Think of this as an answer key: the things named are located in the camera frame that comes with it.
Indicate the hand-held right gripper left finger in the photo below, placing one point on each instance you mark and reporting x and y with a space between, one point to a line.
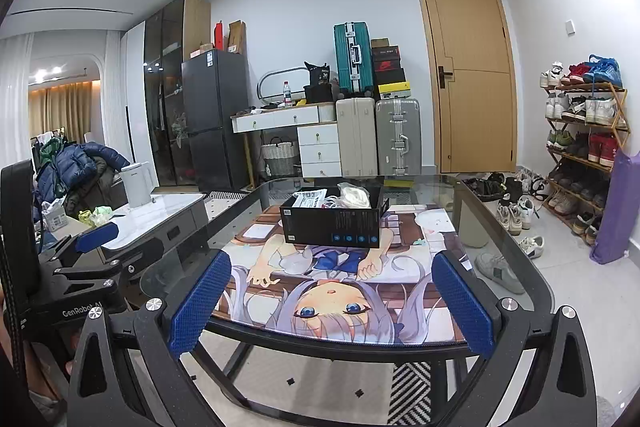
200 302

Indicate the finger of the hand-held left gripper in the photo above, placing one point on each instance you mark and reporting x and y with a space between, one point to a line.
97 236
140 254

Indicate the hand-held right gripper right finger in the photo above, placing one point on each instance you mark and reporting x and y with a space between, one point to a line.
462 302

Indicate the black storage box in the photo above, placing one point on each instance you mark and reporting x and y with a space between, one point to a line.
325 227

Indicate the white printed pouch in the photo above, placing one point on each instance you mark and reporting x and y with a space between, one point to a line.
310 198

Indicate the white soft bundle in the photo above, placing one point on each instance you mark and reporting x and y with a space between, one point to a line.
355 197

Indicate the green plastic bag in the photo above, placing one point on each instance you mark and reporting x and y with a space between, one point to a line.
97 216

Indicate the white labelled box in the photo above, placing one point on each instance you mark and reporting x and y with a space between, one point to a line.
55 218

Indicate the grey side cabinet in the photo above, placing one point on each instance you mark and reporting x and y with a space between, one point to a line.
170 212

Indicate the white electric kettle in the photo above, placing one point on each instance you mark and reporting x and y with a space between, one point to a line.
136 187

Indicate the pile of jackets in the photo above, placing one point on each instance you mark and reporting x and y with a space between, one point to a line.
75 167

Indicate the white waste bin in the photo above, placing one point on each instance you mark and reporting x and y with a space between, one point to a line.
475 227

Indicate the glass top table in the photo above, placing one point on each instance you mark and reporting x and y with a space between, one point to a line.
500 217

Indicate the scattered sneakers group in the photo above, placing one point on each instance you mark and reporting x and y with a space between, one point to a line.
515 212

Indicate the black white striped rug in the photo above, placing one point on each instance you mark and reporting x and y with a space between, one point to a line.
227 196
410 392

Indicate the white sheer curtain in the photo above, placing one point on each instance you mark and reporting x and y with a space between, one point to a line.
15 107

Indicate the tan curtain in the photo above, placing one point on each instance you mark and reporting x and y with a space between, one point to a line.
65 112

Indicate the printed cartoon table mat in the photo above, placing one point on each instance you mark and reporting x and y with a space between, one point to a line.
325 302

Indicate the dark glass cabinet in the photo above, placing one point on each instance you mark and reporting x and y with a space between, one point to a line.
165 107

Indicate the dark grey refrigerator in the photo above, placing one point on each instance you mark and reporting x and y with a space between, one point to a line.
215 122

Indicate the wicker basket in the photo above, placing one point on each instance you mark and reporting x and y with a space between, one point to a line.
279 157

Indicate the silver suitcase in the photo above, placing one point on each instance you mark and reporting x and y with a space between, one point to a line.
397 137

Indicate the purple bag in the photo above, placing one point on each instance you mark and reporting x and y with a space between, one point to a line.
617 212

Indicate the white dresser with drawers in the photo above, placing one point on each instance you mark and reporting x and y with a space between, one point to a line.
317 147

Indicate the wooden door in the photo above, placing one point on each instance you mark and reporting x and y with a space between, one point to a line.
470 107

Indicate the beige suitcase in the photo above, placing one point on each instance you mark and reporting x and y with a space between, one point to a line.
356 137

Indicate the rows of assorted shoes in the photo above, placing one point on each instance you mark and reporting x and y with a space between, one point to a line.
600 147

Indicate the plastic water bottle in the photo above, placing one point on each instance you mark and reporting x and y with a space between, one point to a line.
287 96

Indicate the oval mirror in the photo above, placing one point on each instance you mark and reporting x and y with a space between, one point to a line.
270 79

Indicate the yellow black shoe box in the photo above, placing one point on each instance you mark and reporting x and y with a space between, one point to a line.
395 91

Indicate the white ribbed bin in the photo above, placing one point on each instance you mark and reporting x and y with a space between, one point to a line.
328 112

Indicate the tall red box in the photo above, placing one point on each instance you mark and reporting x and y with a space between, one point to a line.
218 36

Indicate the tall cardboard box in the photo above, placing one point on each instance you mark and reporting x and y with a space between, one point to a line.
237 38

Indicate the wooden shoe rack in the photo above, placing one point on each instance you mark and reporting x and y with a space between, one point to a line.
624 117

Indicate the black bag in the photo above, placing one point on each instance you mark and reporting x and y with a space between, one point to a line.
320 84

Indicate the red black shoe box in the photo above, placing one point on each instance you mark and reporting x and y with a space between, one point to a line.
389 65

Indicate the teal suitcase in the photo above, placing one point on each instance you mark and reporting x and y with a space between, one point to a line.
352 57

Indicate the brown cardboard box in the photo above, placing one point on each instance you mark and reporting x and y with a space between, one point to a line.
380 43

